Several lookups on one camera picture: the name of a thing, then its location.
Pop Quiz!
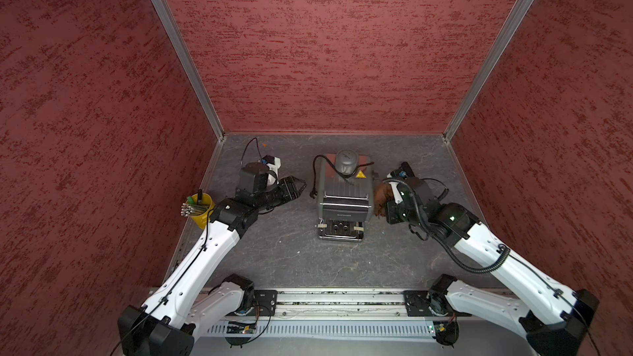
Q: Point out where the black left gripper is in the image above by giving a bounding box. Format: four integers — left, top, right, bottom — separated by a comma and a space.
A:
255, 175, 307, 211

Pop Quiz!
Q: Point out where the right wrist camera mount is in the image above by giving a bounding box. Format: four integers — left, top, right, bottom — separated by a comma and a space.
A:
387, 169, 415, 204

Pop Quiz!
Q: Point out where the black coffee machine power cable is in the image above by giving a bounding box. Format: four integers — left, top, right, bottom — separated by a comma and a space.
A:
309, 154, 337, 199

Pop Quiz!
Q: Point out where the grey steel coffee machine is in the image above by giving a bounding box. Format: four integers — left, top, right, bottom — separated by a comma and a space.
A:
311, 149, 374, 242

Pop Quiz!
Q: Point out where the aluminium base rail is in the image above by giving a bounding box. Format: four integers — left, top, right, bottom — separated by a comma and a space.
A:
123, 286, 540, 356

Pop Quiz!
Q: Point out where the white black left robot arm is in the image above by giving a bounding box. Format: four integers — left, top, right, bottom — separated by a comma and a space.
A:
114, 176, 307, 355

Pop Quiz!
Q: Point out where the small black box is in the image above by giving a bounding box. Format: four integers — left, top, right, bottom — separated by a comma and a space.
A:
398, 162, 415, 178

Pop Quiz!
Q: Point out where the brown microfibre cloth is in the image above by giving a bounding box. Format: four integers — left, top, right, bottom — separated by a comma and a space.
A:
374, 183, 395, 217

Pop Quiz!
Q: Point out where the yellow pen holder cup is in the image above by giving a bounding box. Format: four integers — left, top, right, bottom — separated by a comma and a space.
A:
181, 189, 215, 230

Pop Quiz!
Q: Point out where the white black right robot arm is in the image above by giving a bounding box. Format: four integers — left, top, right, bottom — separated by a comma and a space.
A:
383, 176, 599, 355

